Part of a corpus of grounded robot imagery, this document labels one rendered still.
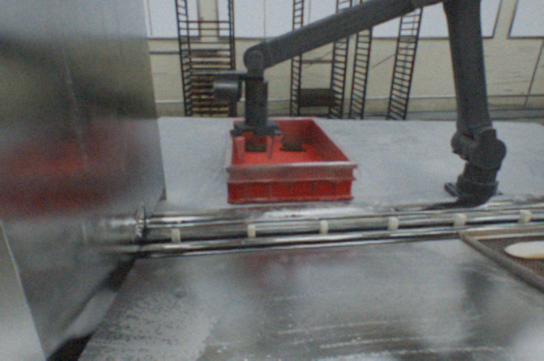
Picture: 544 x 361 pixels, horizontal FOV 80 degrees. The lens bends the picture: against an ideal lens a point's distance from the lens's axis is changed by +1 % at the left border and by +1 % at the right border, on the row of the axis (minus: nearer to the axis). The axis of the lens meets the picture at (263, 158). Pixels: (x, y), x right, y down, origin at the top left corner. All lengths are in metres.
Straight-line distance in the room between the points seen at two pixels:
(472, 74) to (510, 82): 5.85
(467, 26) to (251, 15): 4.24
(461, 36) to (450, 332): 0.61
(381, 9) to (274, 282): 0.58
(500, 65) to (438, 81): 1.02
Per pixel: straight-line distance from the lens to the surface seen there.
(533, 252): 0.63
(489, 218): 0.83
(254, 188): 0.78
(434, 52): 5.84
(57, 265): 0.38
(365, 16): 0.78
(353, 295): 0.44
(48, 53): 0.38
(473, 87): 0.88
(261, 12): 4.95
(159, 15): 5.01
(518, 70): 6.76
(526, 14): 6.65
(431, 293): 0.48
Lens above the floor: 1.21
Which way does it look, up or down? 21 degrees down
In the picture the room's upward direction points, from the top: straight up
